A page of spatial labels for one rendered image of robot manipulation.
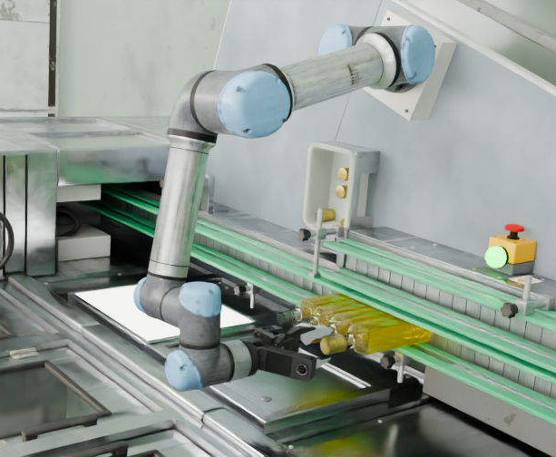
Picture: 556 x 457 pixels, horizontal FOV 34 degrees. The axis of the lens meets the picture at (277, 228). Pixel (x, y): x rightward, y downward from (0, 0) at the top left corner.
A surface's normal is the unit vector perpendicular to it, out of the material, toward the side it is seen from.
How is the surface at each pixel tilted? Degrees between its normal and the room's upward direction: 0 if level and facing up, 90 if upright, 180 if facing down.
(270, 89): 85
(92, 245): 90
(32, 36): 90
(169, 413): 90
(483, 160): 0
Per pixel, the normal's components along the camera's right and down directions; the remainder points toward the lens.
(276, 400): 0.07, -0.97
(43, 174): 0.61, 0.22
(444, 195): -0.80, 0.08
